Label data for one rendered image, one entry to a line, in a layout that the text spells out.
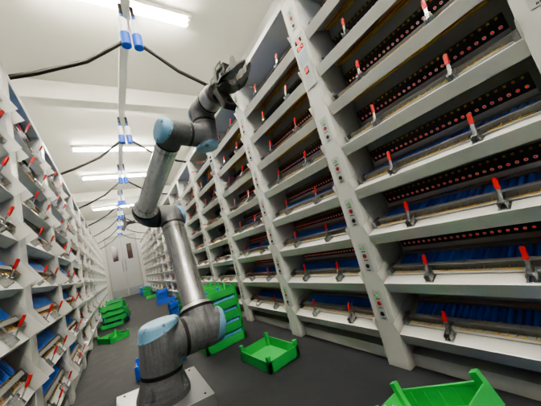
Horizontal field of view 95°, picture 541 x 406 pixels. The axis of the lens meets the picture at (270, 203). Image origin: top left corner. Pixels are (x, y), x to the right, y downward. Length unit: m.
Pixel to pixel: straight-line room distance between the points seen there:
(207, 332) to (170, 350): 0.15
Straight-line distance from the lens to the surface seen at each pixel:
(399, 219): 1.12
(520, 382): 1.16
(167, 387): 1.16
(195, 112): 1.09
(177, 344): 1.14
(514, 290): 1.00
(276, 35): 1.76
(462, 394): 0.97
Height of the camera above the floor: 0.63
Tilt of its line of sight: 8 degrees up
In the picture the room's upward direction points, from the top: 15 degrees counter-clockwise
